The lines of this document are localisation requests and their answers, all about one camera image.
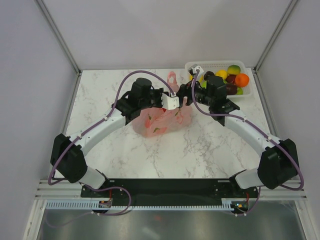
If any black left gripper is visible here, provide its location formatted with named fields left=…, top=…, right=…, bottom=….
left=139, top=88, right=169, bottom=111

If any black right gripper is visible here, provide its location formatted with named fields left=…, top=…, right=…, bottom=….
left=175, top=77, right=214, bottom=109

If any pink plastic bag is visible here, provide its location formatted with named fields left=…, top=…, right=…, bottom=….
left=131, top=71, right=194, bottom=139

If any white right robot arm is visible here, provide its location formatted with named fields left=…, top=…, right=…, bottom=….
left=176, top=75, right=304, bottom=197

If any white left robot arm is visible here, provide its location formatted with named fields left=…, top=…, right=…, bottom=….
left=50, top=77, right=170, bottom=197

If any dark red fake apple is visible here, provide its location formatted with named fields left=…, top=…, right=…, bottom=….
left=225, top=83, right=238, bottom=96

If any yellow fake apple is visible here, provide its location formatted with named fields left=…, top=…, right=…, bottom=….
left=189, top=75, right=204, bottom=84

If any dark purple fake fruit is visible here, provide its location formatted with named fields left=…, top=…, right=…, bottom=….
left=203, top=71, right=215, bottom=81

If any yellow fake lemon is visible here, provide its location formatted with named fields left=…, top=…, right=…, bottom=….
left=215, top=69, right=228, bottom=80

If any small green fake fruit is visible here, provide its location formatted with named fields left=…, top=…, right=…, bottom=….
left=236, top=87, right=243, bottom=95

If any orange fake orange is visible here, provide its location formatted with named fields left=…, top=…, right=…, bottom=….
left=234, top=73, right=250, bottom=88

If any yellow green fake mango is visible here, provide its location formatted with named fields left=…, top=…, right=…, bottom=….
left=227, top=64, right=241, bottom=75

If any white plastic basket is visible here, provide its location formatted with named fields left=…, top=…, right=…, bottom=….
left=184, top=60, right=253, bottom=99

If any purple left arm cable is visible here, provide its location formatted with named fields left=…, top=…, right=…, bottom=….
left=47, top=70, right=176, bottom=186

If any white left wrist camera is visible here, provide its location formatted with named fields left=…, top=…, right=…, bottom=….
left=161, top=92, right=180, bottom=110

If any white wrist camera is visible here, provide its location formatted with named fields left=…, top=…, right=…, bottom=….
left=161, top=92, right=180, bottom=110
left=187, top=64, right=204, bottom=76

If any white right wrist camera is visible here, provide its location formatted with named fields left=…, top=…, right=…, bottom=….
left=187, top=64, right=204, bottom=76

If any left aluminium frame post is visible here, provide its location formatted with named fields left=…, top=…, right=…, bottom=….
left=34, top=0, right=82, bottom=76

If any aluminium frame post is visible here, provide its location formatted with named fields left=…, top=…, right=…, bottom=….
left=34, top=0, right=82, bottom=76
left=253, top=0, right=300, bottom=73

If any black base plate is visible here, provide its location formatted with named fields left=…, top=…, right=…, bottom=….
left=80, top=177, right=259, bottom=207

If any white cable duct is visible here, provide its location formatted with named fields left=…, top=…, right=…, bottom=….
left=46, top=198, right=237, bottom=211

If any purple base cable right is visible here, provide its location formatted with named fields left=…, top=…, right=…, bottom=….
left=231, top=187, right=262, bottom=218

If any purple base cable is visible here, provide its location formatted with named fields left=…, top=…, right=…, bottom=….
left=231, top=187, right=262, bottom=218
left=44, top=186, right=133, bottom=229

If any right aluminium frame post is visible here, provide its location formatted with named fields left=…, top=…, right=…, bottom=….
left=253, top=0, right=300, bottom=73

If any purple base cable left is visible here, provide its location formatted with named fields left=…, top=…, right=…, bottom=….
left=44, top=186, right=133, bottom=229

